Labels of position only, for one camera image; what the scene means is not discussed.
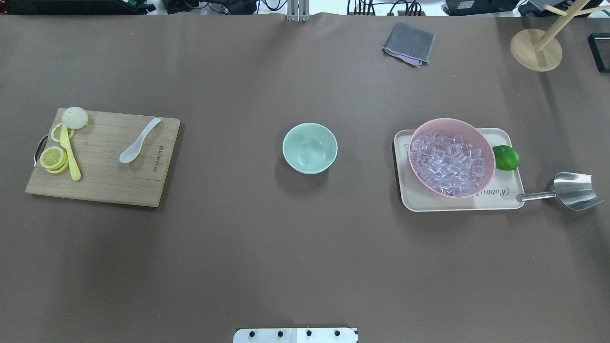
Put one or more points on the grey folded cloth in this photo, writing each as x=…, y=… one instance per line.
x=409, y=44

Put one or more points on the cream plastic tray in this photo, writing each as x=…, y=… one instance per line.
x=499, y=194

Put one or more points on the black device at edge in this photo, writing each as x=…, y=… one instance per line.
x=599, y=44

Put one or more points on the wooden stand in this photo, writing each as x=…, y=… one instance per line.
x=539, y=50

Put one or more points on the wooden cutting board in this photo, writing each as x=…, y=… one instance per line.
x=97, y=148

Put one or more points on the green lime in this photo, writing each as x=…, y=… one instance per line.
x=506, y=158

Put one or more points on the lemon slice upper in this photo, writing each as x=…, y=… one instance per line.
x=56, y=133

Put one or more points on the lemon slices stack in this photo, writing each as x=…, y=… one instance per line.
x=54, y=160

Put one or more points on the pile of clear ice cubes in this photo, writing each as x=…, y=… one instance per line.
x=448, y=164

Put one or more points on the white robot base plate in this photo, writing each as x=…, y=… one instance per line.
x=297, y=335

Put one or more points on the yellow plastic knife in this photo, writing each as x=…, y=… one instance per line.
x=65, y=143

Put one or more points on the white ceramic spoon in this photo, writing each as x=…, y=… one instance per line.
x=133, y=151

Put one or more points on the metal ice scoop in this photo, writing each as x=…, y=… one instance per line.
x=572, y=191

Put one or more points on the pink bowl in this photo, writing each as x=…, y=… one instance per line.
x=471, y=134

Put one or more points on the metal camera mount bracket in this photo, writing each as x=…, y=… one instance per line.
x=298, y=10

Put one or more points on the mint green bowl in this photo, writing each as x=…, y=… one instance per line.
x=310, y=148

